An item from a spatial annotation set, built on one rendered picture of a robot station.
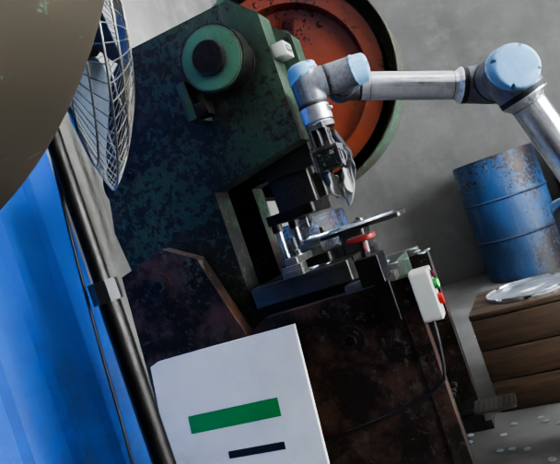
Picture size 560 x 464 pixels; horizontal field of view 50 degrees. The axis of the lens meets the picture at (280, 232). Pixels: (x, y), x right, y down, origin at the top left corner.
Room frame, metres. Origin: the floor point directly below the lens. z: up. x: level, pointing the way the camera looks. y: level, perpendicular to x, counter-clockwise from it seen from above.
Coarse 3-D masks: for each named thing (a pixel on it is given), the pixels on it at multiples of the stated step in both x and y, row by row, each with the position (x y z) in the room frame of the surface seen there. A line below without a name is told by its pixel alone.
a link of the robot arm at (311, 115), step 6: (324, 102) 1.46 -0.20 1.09; (306, 108) 1.45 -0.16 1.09; (312, 108) 1.45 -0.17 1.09; (318, 108) 1.45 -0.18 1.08; (324, 108) 1.45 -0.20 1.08; (330, 108) 1.47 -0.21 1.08; (300, 114) 1.48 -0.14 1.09; (306, 114) 1.46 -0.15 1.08; (312, 114) 1.45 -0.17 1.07; (318, 114) 1.45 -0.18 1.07; (324, 114) 1.45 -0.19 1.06; (330, 114) 1.46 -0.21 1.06; (306, 120) 1.46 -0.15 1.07; (312, 120) 1.45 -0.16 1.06; (318, 120) 1.45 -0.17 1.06; (306, 126) 1.48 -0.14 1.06
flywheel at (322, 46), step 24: (264, 0) 2.19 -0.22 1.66; (288, 0) 2.16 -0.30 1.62; (312, 0) 2.14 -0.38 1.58; (336, 0) 2.11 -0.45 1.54; (288, 24) 2.21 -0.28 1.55; (312, 24) 2.18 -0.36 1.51; (336, 24) 2.15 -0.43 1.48; (360, 24) 2.09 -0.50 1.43; (312, 48) 2.19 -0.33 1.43; (336, 48) 2.16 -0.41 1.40; (360, 48) 2.11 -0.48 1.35; (336, 120) 2.19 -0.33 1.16; (360, 120) 2.13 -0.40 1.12; (360, 144) 2.14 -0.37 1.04; (336, 168) 2.18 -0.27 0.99
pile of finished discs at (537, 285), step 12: (540, 276) 2.28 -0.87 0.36; (552, 276) 2.22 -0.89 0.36; (504, 288) 2.29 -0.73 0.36; (516, 288) 2.19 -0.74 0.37; (528, 288) 2.13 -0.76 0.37; (540, 288) 2.09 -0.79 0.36; (552, 288) 2.07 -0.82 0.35; (492, 300) 2.15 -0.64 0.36; (504, 300) 2.10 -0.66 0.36; (516, 300) 2.07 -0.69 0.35
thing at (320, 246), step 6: (312, 240) 1.81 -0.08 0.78; (318, 240) 1.81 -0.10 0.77; (324, 240) 1.85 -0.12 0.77; (330, 240) 1.91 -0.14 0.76; (300, 246) 1.83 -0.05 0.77; (306, 246) 1.82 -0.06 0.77; (312, 246) 1.81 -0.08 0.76; (318, 246) 1.81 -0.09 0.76; (324, 246) 1.83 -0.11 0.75; (330, 246) 1.89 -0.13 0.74; (312, 252) 1.82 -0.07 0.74; (318, 252) 1.81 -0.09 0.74
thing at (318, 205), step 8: (320, 200) 1.85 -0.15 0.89; (328, 200) 1.94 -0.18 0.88; (296, 208) 1.79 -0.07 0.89; (304, 208) 1.78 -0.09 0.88; (312, 208) 1.78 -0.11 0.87; (320, 208) 1.83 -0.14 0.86; (272, 216) 1.82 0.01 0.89; (280, 216) 1.81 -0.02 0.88; (288, 216) 1.80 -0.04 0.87; (296, 216) 1.79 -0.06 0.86; (272, 224) 1.82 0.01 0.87; (280, 224) 1.83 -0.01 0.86; (288, 224) 1.99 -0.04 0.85; (296, 224) 1.97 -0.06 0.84
